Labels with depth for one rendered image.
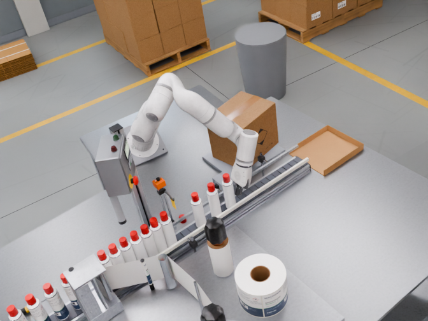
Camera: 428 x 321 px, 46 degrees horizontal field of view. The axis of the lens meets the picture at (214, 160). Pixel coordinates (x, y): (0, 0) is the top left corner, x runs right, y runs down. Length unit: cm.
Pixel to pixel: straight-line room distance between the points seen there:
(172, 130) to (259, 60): 156
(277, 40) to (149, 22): 154
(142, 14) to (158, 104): 321
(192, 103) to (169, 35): 347
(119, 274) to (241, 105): 112
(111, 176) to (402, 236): 129
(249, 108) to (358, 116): 198
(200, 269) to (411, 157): 232
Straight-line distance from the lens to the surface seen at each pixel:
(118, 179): 202
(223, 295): 216
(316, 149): 285
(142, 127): 252
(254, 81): 462
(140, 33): 541
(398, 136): 433
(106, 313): 218
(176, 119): 325
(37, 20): 734
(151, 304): 220
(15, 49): 657
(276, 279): 200
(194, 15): 565
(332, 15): 588
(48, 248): 268
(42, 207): 428
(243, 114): 266
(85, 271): 205
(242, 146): 232
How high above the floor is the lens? 262
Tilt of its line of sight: 39 degrees down
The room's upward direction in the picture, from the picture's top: 11 degrees counter-clockwise
